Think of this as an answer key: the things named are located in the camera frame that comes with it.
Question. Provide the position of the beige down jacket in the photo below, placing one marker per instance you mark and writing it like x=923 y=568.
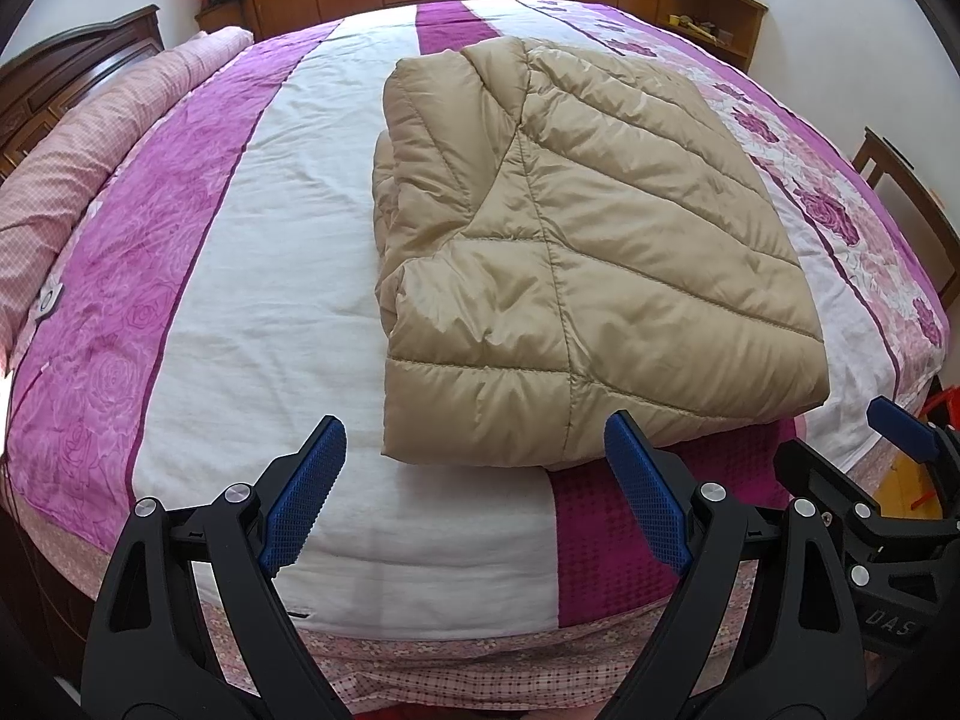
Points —
x=600 y=255

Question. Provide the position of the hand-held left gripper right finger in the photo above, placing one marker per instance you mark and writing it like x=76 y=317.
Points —
x=649 y=495

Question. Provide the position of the white fabric tag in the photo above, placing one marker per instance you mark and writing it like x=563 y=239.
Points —
x=46 y=301

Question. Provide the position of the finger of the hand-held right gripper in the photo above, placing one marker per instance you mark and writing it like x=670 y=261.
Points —
x=817 y=469
x=904 y=427

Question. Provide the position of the dark wooden headboard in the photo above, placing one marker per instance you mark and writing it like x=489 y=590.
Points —
x=67 y=67

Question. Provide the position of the small yellow object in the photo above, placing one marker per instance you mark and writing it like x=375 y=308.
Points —
x=697 y=26

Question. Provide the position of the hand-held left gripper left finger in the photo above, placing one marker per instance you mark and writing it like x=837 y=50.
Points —
x=304 y=495

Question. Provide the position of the purple floral bedspread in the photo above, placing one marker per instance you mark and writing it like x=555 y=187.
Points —
x=262 y=277

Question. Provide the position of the yellow wooden bed frame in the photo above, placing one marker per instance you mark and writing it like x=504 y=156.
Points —
x=900 y=495

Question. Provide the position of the wooden chair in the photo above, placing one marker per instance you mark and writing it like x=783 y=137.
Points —
x=885 y=165

